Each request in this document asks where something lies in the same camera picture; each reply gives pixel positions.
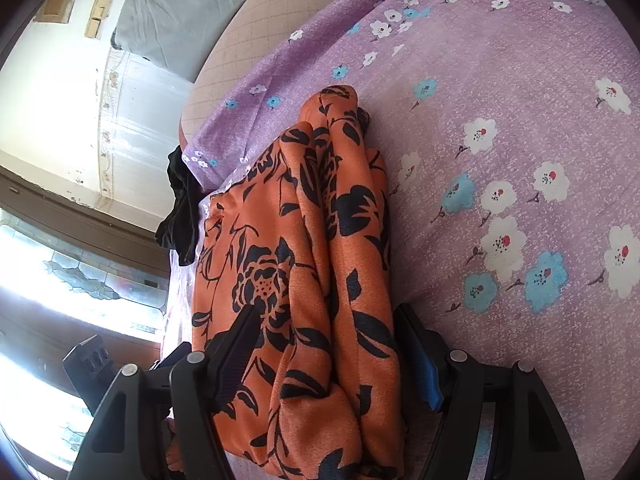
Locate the orange black floral garment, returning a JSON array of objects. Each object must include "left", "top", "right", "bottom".
[{"left": 191, "top": 86, "right": 402, "bottom": 479}]

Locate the black cloth garment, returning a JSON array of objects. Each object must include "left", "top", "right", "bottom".
[{"left": 155, "top": 146, "right": 205, "bottom": 266}]

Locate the purple floral bed sheet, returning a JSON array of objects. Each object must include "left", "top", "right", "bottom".
[{"left": 181, "top": 0, "right": 639, "bottom": 479}]

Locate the grey pillow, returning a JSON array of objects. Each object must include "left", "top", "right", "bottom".
[{"left": 111, "top": 0, "right": 245, "bottom": 82}]

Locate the pink mattress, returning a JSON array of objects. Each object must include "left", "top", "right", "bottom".
[{"left": 178, "top": 0, "right": 334, "bottom": 148}]

